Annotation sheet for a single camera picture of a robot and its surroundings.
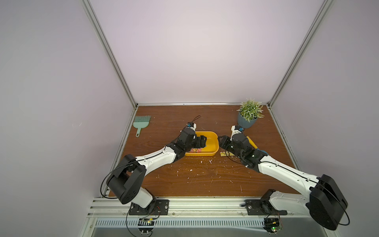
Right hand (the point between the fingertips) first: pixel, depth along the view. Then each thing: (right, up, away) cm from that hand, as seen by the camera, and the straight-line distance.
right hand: (219, 136), depth 81 cm
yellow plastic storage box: (-2, -8, +14) cm, 16 cm away
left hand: (-8, -2, +5) cm, 10 cm away
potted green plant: (+22, +14, +14) cm, 29 cm away
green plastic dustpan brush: (-55, +7, +29) cm, 62 cm away
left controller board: (-38, -43, -10) cm, 58 cm away
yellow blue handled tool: (+26, -8, +14) cm, 30 cm away
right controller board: (+23, -41, -13) cm, 48 cm away
